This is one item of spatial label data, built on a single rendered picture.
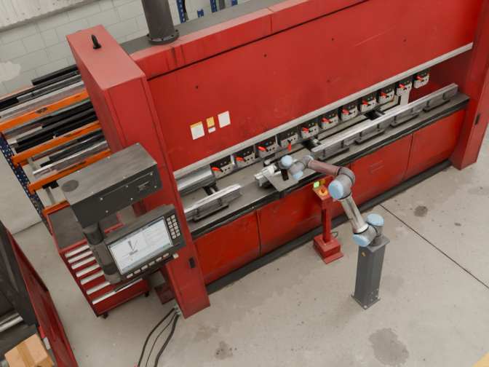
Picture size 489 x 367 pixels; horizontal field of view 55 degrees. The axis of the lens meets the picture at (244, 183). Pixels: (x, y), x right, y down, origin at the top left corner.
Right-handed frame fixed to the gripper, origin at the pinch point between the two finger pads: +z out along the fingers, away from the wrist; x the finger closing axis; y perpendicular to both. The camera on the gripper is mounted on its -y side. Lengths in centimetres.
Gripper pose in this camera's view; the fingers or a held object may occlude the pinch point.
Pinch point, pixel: (279, 171)
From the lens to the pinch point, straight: 374.1
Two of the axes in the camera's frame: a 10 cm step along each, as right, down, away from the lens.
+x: -9.4, 3.1, -1.7
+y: -3.3, -9.4, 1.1
